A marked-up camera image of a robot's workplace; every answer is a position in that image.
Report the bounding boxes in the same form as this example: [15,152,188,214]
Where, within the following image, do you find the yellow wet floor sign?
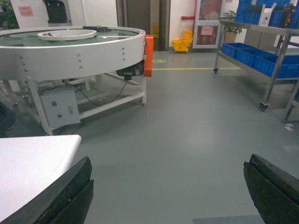
[151,21,159,39]

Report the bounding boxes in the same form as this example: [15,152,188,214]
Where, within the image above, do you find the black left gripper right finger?
[243,154,299,224]

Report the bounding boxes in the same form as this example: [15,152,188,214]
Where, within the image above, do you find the green floor sticker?
[152,59,167,63]

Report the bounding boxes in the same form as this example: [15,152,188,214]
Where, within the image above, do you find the potted plant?
[223,10,242,43]

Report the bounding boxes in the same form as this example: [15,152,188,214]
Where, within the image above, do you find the grey electrical control box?
[40,86,80,128]

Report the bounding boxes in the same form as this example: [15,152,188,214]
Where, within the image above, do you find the black orange tool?
[279,5,294,28]

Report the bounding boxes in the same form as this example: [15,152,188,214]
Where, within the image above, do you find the white cardboard box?
[258,2,277,27]

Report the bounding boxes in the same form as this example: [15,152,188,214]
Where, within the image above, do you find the orange motor guard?
[144,35,154,77]

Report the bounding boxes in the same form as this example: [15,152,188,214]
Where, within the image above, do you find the blue shelf crate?
[221,42,252,59]
[235,48,273,68]
[253,55,299,79]

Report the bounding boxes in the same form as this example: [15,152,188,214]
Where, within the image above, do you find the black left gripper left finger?
[1,157,94,224]

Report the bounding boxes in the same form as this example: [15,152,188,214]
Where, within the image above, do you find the fire hydrant cabinet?
[192,0,223,49]

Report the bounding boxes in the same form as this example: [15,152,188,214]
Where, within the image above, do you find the yellow mop bucket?
[172,30,193,52]

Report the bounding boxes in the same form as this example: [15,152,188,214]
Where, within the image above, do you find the stainless steel shelf cart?
[214,17,299,123]

